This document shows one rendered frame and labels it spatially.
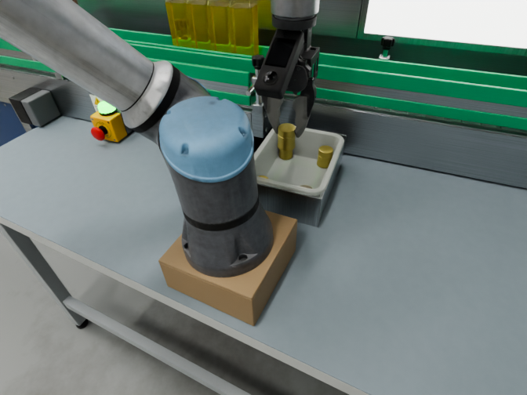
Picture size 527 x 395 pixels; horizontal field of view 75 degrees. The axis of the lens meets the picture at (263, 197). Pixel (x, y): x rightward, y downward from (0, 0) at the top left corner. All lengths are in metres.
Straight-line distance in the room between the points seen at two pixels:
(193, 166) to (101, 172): 0.55
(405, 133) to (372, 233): 0.27
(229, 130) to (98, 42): 0.20
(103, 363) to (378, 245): 1.11
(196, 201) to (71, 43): 0.24
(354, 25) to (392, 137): 0.30
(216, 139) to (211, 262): 0.20
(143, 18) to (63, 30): 0.81
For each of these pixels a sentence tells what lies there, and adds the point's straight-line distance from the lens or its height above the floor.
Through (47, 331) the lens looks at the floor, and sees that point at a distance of 1.66.
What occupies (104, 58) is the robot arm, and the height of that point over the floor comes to 1.11.
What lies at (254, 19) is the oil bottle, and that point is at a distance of 0.92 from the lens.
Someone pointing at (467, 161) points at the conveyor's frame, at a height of 0.80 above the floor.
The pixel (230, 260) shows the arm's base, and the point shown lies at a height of 0.86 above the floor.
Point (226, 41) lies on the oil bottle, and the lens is 0.94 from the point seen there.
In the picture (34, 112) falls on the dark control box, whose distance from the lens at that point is 1.21.
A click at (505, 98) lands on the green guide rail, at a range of 0.87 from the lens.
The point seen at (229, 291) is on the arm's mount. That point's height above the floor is 0.83.
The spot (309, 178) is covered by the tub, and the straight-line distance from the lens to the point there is 0.80.
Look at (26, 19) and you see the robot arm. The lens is 0.49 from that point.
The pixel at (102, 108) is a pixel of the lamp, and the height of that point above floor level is 0.85.
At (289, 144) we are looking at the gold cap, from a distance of 0.67.
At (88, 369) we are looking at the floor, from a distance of 1.51.
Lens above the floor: 1.27
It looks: 42 degrees down
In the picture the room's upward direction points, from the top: 1 degrees counter-clockwise
